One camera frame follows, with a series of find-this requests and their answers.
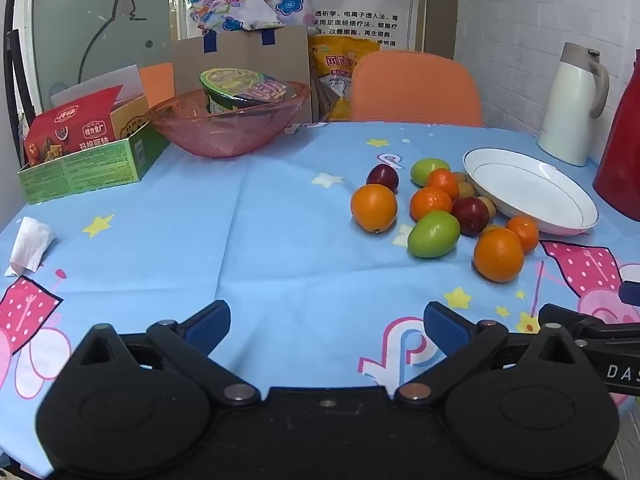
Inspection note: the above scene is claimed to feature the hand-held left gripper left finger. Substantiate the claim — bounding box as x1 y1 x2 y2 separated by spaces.
70 299 262 407

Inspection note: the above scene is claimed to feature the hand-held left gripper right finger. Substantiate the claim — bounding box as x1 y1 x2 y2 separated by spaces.
395 301 596 408

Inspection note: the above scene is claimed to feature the smooth orange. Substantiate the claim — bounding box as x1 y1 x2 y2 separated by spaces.
473 227 525 283
350 183 399 234

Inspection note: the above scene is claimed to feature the green jujube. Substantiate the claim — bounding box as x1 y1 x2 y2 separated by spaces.
410 158 451 187
407 210 461 259

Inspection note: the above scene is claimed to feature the bumpy tangerine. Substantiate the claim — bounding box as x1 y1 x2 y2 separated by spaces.
409 186 453 222
426 168 460 200
505 215 540 254

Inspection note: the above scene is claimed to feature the red plum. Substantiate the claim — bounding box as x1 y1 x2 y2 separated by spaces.
366 163 399 194
451 196 491 237

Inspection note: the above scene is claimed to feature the white plate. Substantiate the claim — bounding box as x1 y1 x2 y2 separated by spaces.
462 148 599 236

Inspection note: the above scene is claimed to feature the blue printed tablecloth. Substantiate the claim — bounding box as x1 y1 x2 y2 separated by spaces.
0 121 640 478

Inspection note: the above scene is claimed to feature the red thermos jug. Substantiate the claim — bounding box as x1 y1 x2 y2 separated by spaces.
593 50 640 221

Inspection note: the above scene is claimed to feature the pink plastic bowl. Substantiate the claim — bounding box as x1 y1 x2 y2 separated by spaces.
148 81 312 159

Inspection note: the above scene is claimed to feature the white tissue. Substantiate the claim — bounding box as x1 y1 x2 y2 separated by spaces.
5 217 55 277

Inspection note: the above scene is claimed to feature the white thermos jug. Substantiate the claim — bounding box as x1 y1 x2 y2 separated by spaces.
537 42 611 167

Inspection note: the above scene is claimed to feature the green cardboard box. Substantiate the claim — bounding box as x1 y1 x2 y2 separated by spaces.
17 122 171 205

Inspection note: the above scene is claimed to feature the instant noodle cup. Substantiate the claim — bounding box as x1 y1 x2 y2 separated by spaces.
200 68 296 116

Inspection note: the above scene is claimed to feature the orange chair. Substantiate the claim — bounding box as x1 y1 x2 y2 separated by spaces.
138 62 176 108
348 51 485 128

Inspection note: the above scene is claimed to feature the red snack box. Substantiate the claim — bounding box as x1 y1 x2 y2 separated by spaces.
23 86 126 168

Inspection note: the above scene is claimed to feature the brown cardboard box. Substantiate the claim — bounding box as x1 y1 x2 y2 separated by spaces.
171 25 313 123

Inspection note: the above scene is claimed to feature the yellow snack bag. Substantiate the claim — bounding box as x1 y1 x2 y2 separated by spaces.
307 35 383 122

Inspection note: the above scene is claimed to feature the floral cloth bag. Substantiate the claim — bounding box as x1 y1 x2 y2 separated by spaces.
186 0 317 35

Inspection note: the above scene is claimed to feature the frosted glass partition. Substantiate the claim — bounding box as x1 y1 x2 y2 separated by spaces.
30 0 186 111

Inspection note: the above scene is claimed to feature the wall poster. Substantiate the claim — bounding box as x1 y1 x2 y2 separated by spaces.
167 0 431 56

